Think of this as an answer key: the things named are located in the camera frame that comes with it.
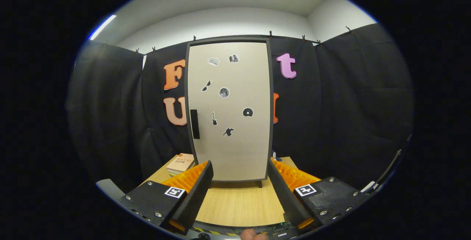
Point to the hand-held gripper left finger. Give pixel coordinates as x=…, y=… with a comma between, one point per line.
x=195, y=197

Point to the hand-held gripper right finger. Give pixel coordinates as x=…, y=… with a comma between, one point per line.
x=285, y=196

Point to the row of black clips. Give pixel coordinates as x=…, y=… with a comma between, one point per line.
x=271, y=34

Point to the black backdrop cloth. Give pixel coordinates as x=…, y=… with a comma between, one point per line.
x=349, y=103

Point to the yellow edged book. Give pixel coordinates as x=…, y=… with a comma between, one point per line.
x=173, y=173

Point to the dark grey shoe cabinet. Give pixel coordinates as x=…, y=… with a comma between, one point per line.
x=228, y=39

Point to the beige cover book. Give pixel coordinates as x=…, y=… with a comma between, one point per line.
x=181, y=162

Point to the penguin plush toy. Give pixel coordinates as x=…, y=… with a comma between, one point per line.
x=275, y=156

